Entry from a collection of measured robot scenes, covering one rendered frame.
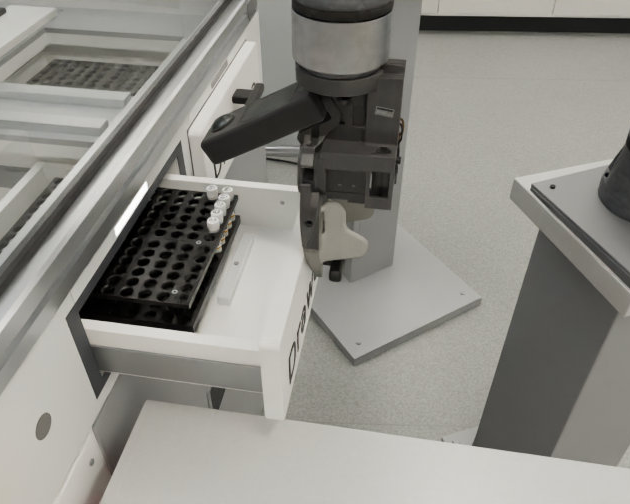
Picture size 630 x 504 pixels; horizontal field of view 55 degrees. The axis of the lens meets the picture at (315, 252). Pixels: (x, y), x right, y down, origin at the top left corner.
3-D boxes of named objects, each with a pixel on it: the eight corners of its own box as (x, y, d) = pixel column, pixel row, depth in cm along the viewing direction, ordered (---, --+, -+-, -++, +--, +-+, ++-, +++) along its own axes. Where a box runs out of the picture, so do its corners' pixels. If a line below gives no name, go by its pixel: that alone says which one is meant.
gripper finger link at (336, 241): (363, 298, 57) (370, 212, 52) (301, 291, 58) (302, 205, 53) (366, 279, 60) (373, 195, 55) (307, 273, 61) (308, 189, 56)
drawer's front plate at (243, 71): (260, 104, 103) (256, 40, 96) (211, 205, 82) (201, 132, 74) (250, 103, 103) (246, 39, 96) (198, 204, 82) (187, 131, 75)
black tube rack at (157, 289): (242, 238, 73) (238, 194, 69) (197, 350, 60) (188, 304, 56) (69, 220, 76) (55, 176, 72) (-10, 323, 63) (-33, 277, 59)
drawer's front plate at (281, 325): (329, 229, 78) (331, 154, 70) (283, 424, 56) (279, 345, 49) (316, 227, 78) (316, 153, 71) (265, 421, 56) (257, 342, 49)
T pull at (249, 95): (264, 90, 90) (264, 81, 89) (252, 114, 84) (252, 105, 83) (241, 88, 90) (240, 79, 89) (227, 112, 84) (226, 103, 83)
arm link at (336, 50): (281, 20, 43) (302, -17, 49) (283, 82, 46) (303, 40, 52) (389, 26, 42) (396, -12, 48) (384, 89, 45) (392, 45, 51)
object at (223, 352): (313, 226, 76) (313, 185, 72) (267, 397, 56) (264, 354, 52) (14, 196, 81) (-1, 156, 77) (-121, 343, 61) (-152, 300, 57)
